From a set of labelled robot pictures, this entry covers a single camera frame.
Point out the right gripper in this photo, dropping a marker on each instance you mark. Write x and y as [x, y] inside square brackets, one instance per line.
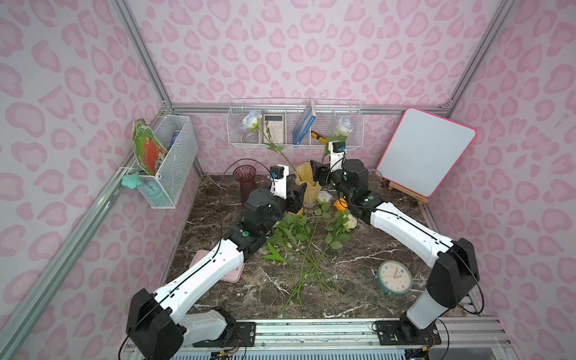
[322, 172]

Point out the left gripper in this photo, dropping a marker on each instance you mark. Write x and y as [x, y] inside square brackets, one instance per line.
[293, 196]

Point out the blue white rose three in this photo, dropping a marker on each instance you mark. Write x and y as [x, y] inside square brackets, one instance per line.
[324, 196]

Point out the blue white rose two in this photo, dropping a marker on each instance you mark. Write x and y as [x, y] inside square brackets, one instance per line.
[343, 128]

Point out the orange tulip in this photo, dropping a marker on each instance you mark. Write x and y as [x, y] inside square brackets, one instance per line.
[273, 255]

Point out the blue white rose one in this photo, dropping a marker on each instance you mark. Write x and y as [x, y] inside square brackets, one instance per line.
[254, 122]

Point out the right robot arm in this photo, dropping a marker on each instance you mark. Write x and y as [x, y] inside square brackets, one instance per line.
[454, 269]

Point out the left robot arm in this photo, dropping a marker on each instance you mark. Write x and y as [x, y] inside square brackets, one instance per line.
[157, 323]

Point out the yellow ceramic vase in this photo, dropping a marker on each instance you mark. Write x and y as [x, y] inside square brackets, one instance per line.
[304, 174]

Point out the yellow utility knife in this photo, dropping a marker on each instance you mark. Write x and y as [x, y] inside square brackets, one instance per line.
[319, 137]

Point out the orange rose right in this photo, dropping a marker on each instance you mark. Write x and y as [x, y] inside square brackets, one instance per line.
[340, 204]

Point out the blue book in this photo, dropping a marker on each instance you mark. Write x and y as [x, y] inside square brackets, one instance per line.
[304, 123]

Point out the clear glass vase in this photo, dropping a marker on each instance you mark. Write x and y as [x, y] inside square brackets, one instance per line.
[374, 178]

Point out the purple glass vase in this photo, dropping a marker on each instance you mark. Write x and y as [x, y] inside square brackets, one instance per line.
[245, 175]

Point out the wooden easel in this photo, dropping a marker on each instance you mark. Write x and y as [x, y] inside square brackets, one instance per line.
[421, 199]

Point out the small glass jar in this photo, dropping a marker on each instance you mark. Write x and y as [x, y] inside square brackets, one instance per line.
[251, 137]

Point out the pink framed whiteboard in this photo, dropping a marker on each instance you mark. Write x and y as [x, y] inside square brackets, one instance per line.
[423, 150]

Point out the pink flat case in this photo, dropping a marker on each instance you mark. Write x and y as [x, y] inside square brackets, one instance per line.
[231, 277]

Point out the green alarm clock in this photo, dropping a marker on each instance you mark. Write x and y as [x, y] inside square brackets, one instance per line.
[394, 278]

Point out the green red picture card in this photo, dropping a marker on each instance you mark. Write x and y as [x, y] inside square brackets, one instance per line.
[148, 150]

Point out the green clip hook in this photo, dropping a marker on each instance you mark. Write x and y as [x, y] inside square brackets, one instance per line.
[132, 181]

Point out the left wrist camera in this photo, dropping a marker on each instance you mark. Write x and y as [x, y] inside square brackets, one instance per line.
[279, 174]

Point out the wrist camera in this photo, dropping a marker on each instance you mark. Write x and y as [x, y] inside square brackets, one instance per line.
[337, 155]
[279, 174]

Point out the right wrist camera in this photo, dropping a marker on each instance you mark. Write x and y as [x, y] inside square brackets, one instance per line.
[337, 155]

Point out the white wire wall shelf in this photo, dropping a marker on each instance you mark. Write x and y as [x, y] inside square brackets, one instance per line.
[327, 113]

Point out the white wire side basket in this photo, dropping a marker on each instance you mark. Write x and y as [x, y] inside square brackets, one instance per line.
[163, 190]

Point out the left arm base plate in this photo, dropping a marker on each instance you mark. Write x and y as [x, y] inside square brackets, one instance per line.
[239, 333]

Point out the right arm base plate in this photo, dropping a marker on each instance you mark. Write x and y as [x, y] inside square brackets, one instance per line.
[402, 332]

